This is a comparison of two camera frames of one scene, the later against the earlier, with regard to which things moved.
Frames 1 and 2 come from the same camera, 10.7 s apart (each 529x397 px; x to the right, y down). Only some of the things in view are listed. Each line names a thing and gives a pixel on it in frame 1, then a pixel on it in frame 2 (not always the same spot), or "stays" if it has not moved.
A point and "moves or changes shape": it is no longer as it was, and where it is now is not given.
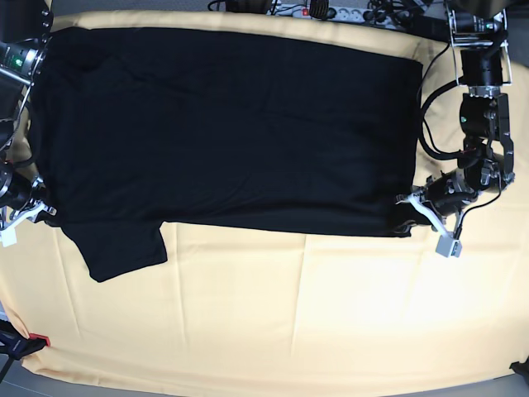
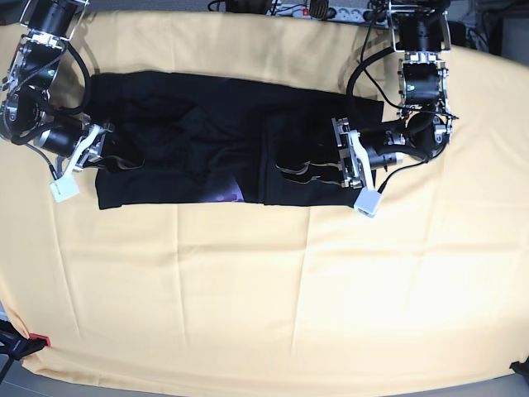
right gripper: x=445 y=193 to x=357 y=161
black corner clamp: x=521 y=369 stays
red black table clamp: x=16 y=346 stays
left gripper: x=24 y=203 to x=75 y=143
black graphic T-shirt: x=134 y=127 moves or changes shape
